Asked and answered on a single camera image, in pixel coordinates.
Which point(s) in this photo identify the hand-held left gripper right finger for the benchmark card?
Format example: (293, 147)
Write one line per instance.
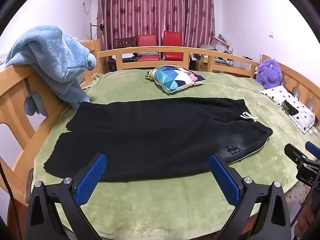
(225, 180)

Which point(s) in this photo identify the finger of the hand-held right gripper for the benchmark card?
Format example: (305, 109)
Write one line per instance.
(296, 155)
(313, 150)

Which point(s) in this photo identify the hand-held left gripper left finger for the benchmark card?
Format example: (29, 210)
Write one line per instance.
(90, 177)

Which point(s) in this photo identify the black pants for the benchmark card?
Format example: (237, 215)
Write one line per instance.
(150, 140)

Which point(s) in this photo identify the star print bed sheet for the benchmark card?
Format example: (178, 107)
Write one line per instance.
(296, 195)

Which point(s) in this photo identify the white floral pillow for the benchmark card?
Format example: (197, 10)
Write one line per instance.
(303, 120)

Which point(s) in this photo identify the dark flat object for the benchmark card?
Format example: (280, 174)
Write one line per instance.
(290, 108)

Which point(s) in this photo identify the green plush blanket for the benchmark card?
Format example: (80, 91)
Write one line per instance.
(162, 205)

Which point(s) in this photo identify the purple plush toy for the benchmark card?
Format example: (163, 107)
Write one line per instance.
(268, 73)

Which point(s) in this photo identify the geometric print pillow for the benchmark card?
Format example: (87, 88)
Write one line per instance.
(175, 78)

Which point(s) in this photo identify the cardboard box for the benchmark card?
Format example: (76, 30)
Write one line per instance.
(202, 63)

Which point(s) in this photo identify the light blue fleece towel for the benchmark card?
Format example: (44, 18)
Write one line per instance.
(50, 55)

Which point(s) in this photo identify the pile of opened boxes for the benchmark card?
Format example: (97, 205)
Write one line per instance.
(220, 43)

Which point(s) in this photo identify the dark wooden chair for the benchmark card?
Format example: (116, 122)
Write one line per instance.
(125, 42)

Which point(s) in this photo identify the wooden coat stand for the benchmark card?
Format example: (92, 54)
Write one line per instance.
(100, 30)

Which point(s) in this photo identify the maroon floral curtain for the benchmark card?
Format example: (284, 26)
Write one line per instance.
(155, 7)

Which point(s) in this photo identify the wooden bed frame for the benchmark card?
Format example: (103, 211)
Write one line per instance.
(15, 100)

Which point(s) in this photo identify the white wall outlet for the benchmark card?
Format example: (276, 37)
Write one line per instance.
(2, 60)

